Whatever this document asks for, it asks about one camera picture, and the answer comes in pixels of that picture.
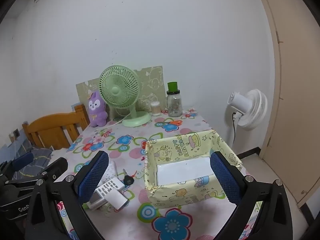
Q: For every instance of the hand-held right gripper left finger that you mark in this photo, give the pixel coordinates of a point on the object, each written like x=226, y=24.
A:
x=93, y=177

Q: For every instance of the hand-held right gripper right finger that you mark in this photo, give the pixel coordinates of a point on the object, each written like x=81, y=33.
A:
x=225, y=180

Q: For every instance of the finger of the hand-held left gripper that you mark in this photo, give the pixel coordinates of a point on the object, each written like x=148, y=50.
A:
x=22, y=161
x=57, y=166

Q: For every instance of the white remote control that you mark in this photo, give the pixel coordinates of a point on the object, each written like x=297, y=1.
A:
x=110, y=186

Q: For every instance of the white textured object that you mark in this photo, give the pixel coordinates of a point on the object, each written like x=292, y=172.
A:
x=111, y=170

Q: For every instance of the white power adapter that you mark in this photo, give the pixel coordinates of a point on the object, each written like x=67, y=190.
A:
x=117, y=198

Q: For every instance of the key with black head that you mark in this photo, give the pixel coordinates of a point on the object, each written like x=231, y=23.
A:
x=128, y=180

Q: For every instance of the yellow patterned box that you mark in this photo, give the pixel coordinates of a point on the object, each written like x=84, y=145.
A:
x=175, y=192

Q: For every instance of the grey plaid blanket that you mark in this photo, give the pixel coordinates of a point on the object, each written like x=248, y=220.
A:
x=40, y=157

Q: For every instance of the wooden bed headboard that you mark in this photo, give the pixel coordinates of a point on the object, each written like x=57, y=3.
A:
x=50, y=127

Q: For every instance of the floral tablecloth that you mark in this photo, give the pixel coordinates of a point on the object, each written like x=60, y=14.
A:
x=125, y=220

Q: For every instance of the purple plush toy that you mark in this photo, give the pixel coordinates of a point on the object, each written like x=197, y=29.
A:
x=96, y=110

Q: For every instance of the white floor fan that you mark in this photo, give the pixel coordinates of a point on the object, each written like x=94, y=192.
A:
x=243, y=105

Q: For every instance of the glass jar with green lid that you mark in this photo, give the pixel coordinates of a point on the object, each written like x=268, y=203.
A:
x=174, y=105

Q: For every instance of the green desk fan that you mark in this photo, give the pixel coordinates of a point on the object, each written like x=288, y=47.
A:
x=118, y=90

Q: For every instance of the cotton swab jar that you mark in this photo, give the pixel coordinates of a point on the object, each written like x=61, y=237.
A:
x=155, y=108

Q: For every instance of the beige door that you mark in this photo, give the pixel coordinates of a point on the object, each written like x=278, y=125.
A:
x=295, y=105

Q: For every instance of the beige patterned board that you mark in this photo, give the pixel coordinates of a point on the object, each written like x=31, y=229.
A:
x=152, y=85

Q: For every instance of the wall outlet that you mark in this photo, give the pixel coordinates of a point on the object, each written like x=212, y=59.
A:
x=16, y=133

